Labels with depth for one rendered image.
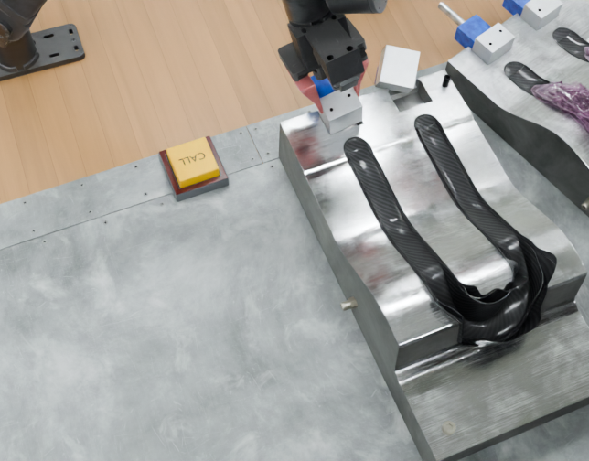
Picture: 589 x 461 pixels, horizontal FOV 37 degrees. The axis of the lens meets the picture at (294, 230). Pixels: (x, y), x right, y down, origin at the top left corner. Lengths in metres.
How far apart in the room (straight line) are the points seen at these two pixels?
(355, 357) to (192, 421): 0.23
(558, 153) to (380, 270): 0.34
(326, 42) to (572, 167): 0.43
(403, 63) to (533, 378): 0.47
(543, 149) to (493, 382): 0.37
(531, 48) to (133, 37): 0.63
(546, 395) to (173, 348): 0.48
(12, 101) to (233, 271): 0.45
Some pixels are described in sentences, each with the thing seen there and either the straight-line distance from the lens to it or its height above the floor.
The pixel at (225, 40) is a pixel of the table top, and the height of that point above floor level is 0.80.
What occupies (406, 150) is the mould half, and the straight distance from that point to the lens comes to 1.22.
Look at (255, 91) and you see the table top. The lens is 1.37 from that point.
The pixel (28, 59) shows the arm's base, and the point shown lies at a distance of 1.42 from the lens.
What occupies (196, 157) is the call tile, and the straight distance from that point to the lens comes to 1.26.
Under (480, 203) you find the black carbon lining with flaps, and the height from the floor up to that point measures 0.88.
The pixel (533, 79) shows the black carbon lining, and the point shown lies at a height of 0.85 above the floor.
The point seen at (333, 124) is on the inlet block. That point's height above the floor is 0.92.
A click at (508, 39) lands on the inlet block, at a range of 1.38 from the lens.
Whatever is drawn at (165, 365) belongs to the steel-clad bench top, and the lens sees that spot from 1.16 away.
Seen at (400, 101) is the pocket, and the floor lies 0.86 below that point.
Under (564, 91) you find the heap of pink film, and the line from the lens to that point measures 1.31.
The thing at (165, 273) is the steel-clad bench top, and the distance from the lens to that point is 1.21.
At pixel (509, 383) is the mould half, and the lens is 1.13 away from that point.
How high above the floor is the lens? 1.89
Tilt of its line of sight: 62 degrees down
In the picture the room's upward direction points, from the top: 4 degrees clockwise
